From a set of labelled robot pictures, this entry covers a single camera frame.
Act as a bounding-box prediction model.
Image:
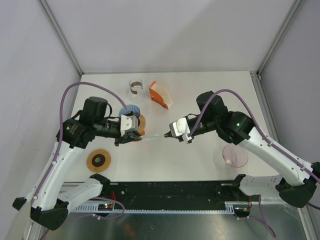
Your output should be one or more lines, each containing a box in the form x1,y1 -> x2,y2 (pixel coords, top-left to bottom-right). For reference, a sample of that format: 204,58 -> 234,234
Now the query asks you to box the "wooden dripper stand ring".
137,114 -> 147,132

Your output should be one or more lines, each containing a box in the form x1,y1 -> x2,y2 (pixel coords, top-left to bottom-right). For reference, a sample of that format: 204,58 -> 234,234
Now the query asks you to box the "blue glass dripper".
118,104 -> 141,119

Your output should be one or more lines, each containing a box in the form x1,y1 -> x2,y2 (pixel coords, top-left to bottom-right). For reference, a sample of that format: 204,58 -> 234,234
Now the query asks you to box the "white paper coffee filter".
141,134 -> 165,141

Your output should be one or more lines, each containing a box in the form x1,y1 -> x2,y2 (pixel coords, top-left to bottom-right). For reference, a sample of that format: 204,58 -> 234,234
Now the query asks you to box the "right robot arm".
164,90 -> 320,208

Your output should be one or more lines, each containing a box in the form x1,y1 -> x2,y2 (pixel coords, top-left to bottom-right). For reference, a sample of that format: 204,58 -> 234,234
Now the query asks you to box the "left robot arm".
12,96 -> 142,231

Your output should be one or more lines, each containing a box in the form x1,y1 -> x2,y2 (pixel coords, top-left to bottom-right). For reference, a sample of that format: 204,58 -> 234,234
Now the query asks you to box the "orange coffee filter box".
148,81 -> 174,110

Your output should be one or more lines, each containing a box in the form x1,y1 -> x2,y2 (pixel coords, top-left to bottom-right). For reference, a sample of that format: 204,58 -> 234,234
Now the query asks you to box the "clear glass carafe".
129,78 -> 146,104

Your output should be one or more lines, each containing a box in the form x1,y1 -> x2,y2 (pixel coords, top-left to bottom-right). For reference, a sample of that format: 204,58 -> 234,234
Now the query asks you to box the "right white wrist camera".
169,117 -> 192,144

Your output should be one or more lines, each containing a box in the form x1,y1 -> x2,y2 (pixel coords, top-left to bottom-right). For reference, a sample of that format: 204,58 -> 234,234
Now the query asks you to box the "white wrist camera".
169,117 -> 192,144
120,111 -> 141,137

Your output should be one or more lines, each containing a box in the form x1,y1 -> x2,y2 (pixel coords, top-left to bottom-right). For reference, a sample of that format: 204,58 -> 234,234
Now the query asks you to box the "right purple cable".
187,89 -> 320,238

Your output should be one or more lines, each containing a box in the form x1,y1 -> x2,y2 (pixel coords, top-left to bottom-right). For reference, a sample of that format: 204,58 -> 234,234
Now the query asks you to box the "purple cable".
32,81 -> 133,240
187,89 -> 320,238

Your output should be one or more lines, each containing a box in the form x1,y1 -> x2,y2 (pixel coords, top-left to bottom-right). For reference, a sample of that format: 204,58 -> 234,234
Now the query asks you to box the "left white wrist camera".
120,111 -> 141,137

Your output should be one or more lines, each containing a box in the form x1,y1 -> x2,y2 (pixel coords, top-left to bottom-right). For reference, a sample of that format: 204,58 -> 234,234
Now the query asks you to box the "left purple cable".
32,81 -> 133,240

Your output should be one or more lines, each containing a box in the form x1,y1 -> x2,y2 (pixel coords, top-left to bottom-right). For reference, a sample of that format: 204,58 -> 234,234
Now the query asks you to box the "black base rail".
99,180 -> 258,210

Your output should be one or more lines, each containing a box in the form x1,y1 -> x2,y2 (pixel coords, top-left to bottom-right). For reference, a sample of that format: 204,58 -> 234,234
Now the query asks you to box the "white cable duct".
71,200 -> 258,215

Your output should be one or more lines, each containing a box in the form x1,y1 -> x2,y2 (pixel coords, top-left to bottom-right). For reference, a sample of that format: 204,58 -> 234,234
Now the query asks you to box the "aluminium frame post right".
256,0 -> 306,79

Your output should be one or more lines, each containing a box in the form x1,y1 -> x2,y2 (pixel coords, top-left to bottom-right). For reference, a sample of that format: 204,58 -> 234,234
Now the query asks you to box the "aluminium frame post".
37,0 -> 84,77
256,0 -> 306,79

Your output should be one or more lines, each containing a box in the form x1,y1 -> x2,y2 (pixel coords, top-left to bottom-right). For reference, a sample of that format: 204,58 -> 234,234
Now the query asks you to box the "aluminium frame post left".
37,0 -> 84,77

